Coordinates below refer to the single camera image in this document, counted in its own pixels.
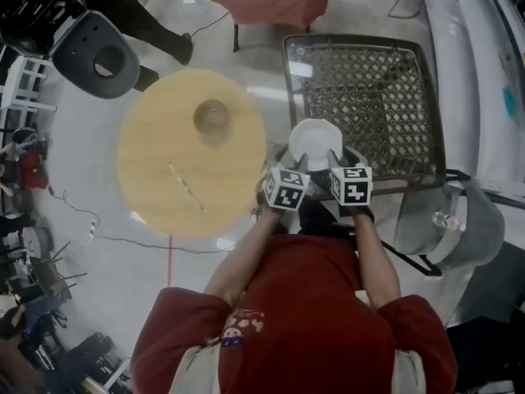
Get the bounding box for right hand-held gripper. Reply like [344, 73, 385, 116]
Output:
[326, 145, 374, 208]

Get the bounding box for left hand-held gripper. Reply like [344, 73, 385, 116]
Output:
[264, 144, 312, 212]

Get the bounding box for white plate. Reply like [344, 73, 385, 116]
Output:
[289, 118, 344, 172]

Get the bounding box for brown bowl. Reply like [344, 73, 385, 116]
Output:
[192, 98, 234, 135]

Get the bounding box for thin wooden chopstick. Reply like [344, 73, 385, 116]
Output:
[168, 161, 206, 213]

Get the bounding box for person's left forearm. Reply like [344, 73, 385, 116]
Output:
[203, 209, 288, 307]

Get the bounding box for person's right forearm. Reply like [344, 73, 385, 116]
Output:
[352, 209, 402, 311]

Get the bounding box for person's black trousers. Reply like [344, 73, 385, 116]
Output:
[297, 198, 356, 237]

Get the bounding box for black lattice cart basket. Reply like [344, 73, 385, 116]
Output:
[281, 34, 448, 192]

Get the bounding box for clear water bottle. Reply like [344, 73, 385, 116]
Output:
[432, 211, 467, 232]

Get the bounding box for person's red shirt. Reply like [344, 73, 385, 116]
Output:
[130, 234, 459, 394]

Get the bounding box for grey shell chair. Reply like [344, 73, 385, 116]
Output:
[381, 170, 506, 278]

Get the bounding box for pink armchair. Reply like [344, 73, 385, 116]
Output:
[207, 0, 341, 53]

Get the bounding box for small teal cloth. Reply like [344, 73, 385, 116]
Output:
[502, 86, 518, 118]

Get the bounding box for person's beige apron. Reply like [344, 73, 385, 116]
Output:
[171, 341, 426, 394]

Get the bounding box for grey hanging seat pad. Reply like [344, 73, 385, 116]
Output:
[52, 10, 141, 100]

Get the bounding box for red bag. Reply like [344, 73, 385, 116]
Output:
[18, 149, 50, 190]

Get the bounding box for black folding chair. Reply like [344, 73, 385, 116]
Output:
[28, 242, 87, 303]

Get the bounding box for small white table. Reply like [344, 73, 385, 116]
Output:
[0, 57, 57, 114]

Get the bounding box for black and white backpack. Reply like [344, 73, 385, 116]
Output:
[0, 0, 87, 59]

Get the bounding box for black floor cable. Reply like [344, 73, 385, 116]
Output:
[48, 186, 237, 256]

